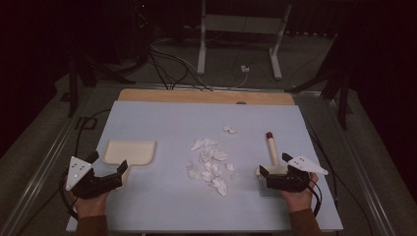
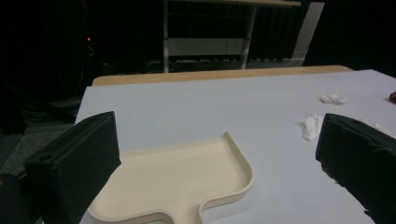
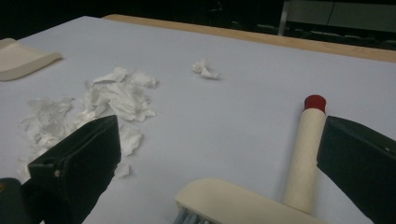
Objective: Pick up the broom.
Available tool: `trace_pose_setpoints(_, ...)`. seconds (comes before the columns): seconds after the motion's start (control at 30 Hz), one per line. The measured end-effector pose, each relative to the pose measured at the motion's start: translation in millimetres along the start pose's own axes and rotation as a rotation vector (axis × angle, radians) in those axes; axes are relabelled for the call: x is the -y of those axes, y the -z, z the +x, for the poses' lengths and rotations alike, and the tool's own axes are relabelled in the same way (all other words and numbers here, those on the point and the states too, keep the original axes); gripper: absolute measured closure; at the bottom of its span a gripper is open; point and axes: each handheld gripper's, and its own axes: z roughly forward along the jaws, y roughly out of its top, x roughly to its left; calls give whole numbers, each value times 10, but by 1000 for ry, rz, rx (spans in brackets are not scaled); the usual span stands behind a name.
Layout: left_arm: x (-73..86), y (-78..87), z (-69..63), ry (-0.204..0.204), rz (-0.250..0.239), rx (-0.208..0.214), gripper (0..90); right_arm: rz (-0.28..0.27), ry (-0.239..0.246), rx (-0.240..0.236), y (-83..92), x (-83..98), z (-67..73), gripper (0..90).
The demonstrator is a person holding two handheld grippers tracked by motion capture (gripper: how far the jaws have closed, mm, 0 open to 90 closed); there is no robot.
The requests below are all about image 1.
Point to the small white paper scrap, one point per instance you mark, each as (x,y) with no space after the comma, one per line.
(229,129)

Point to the dark equipment tower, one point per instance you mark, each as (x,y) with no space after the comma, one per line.
(141,29)

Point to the person's left hand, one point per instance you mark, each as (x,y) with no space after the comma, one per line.
(91,206)

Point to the pale blue table mat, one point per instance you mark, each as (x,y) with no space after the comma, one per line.
(170,200)

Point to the person's right hand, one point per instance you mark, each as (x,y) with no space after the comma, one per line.
(300,201)

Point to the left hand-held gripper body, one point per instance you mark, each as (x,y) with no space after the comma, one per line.
(83,183)

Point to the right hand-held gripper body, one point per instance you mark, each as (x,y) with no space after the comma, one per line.
(290,182)

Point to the cream dustpan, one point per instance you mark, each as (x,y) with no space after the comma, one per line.
(131,152)

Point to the pile of white paper scraps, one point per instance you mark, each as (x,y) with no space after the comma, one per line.
(209,167)

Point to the black rectangular bracket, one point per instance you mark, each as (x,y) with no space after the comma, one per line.
(78,123)

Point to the metal rail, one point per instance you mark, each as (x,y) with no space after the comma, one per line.
(364,170)
(42,167)

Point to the black tripod stand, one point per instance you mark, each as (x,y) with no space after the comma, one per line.
(72,85)
(342,98)

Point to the white metal stand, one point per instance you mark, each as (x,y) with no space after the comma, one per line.
(241,23)

